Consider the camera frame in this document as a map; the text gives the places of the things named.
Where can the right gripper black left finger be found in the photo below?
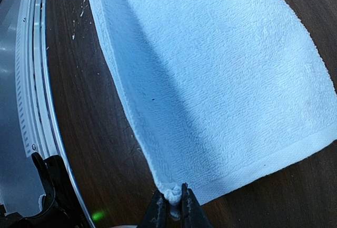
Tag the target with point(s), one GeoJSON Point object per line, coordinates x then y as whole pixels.
{"type": "Point", "coordinates": [156, 214]}

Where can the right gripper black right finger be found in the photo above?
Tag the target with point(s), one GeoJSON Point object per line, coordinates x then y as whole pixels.
{"type": "Point", "coordinates": [192, 214]}

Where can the light blue towel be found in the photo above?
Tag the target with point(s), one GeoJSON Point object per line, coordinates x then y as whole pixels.
{"type": "Point", "coordinates": [218, 93]}

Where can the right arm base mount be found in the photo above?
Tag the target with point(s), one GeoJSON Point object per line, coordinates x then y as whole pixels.
{"type": "Point", "coordinates": [60, 206]}

